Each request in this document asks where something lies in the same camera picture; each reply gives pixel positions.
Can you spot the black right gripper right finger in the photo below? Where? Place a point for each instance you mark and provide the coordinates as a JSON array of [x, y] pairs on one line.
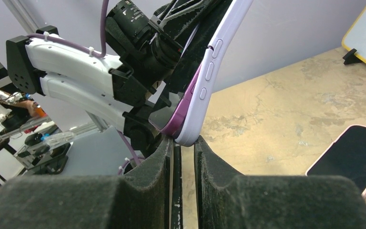
[[228, 199]]

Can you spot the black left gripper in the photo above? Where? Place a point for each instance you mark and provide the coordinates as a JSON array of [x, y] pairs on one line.
[[180, 17]]

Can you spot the purple phone black screen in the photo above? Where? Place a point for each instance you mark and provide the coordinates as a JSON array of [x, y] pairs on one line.
[[170, 110]]

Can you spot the phone in pink case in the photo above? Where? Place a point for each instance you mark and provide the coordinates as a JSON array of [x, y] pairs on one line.
[[346, 157]]

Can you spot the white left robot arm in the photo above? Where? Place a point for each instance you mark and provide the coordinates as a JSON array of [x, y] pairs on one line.
[[146, 87]]

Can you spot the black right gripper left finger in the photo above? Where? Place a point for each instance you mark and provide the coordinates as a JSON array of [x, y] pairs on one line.
[[139, 199]]

